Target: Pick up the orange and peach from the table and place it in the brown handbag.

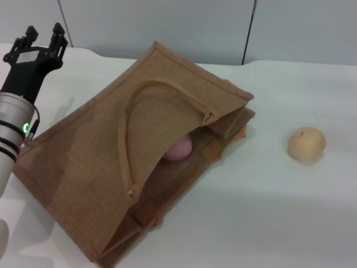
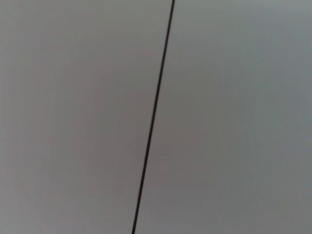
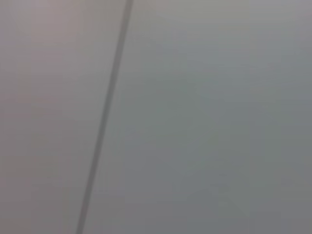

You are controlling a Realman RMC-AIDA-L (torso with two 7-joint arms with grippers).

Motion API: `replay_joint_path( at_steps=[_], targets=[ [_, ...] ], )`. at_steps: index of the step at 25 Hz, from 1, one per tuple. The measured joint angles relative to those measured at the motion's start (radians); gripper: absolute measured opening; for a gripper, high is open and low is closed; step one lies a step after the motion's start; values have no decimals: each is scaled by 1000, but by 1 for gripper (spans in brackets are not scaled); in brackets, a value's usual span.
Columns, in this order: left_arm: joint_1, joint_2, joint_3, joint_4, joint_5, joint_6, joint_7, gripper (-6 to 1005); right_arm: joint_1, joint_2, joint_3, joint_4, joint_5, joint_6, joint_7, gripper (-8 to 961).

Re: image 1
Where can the pink toy peach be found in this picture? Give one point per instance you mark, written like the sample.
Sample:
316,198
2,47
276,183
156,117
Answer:
180,150

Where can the brown jute handbag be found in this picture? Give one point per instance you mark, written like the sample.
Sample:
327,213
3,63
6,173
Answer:
97,167

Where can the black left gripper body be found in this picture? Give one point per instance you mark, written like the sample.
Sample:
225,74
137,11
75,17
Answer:
25,72

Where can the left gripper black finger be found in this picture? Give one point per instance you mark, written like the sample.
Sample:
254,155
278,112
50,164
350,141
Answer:
58,36
30,33

